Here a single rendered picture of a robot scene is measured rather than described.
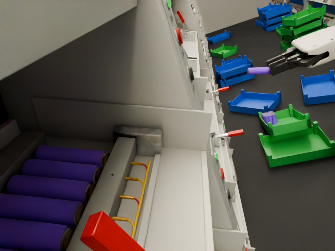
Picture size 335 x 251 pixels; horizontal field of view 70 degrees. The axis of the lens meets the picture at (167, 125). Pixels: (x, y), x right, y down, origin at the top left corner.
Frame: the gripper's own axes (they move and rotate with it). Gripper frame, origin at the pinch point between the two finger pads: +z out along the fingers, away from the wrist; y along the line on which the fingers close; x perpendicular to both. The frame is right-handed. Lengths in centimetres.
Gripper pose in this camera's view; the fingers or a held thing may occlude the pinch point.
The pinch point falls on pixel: (276, 64)
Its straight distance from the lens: 68.2
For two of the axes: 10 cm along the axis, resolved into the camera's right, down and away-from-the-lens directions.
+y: -0.9, 5.3, -8.4
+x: 4.6, 7.8, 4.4
